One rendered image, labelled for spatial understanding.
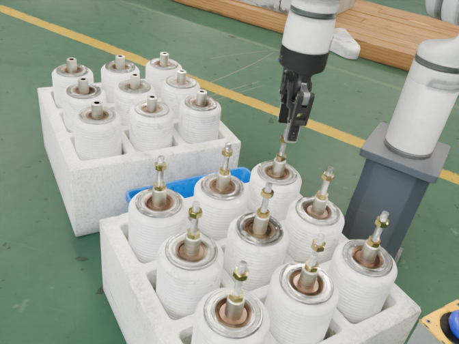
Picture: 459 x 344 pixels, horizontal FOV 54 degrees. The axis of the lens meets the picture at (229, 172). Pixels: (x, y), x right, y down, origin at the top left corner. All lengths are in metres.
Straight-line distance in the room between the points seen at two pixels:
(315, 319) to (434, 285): 0.53
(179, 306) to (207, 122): 0.48
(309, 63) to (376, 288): 0.34
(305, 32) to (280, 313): 0.40
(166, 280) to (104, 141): 0.40
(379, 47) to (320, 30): 1.67
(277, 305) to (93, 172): 0.49
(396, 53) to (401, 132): 1.47
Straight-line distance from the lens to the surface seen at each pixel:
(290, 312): 0.63
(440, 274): 1.17
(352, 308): 0.73
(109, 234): 0.79
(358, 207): 0.97
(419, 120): 0.88
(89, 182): 0.97
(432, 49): 0.85
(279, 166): 0.82
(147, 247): 0.74
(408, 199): 0.93
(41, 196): 1.18
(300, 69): 0.71
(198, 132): 1.03
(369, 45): 2.37
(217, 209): 0.76
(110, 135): 0.96
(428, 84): 0.85
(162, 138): 1.00
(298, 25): 0.70
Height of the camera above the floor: 0.72
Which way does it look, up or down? 34 degrees down
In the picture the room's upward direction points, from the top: 8 degrees clockwise
